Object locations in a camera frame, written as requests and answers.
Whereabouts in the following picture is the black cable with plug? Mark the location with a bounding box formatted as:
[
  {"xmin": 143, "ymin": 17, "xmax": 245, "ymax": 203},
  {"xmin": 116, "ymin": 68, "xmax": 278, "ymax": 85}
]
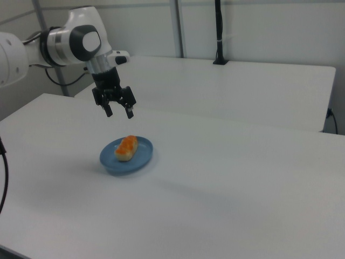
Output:
[{"xmin": 326, "ymin": 107, "xmax": 339, "ymax": 134}]

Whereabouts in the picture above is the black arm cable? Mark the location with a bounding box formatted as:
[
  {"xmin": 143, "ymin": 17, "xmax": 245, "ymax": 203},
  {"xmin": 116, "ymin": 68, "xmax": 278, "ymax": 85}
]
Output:
[{"xmin": 44, "ymin": 66, "xmax": 89, "ymax": 87}]

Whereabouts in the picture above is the bread with orange topping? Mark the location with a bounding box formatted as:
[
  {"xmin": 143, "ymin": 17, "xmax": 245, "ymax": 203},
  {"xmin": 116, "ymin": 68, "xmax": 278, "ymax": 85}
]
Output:
[{"xmin": 114, "ymin": 135, "xmax": 139, "ymax": 162}]

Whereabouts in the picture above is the black camera pole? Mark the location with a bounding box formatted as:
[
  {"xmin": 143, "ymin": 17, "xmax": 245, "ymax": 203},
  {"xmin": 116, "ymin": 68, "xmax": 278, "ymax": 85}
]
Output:
[{"xmin": 214, "ymin": 0, "xmax": 225, "ymax": 62}]

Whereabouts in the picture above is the thick black cable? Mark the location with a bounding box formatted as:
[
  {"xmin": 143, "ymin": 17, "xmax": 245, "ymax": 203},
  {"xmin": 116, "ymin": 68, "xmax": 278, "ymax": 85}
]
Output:
[{"xmin": 0, "ymin": 136, "xmax": 9, "ymax": 214}]

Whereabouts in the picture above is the white rear table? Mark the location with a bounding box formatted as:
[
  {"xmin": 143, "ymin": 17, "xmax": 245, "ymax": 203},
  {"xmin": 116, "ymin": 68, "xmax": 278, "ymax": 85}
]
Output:
[{"xmin": 74, "ymin": 55, "xmax": 337, "ymax": 133}]

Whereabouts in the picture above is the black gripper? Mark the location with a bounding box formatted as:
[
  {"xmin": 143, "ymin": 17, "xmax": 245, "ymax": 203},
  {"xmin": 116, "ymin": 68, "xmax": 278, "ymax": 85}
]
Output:
[{"xmin": 91, "ymin": 67, "xmax": 137, "ymax": 120}]

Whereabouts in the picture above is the blue oval plate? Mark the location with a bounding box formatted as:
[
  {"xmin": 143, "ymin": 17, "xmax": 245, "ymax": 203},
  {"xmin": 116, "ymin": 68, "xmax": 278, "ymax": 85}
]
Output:
[{"xmin": 99, "ymin": 136, "xmax": 154, "ymax": 174}]

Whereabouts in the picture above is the grey metal frame post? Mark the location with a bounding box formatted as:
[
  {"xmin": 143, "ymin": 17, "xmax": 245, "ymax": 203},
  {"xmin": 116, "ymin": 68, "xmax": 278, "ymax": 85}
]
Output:
[
  {"xmin": 174, "ymin": 0, "xmax": 187, "ymax": 58},
  {"xmin": 31, "ymin": 0, "xmax": 68, "ymax": 97}
]

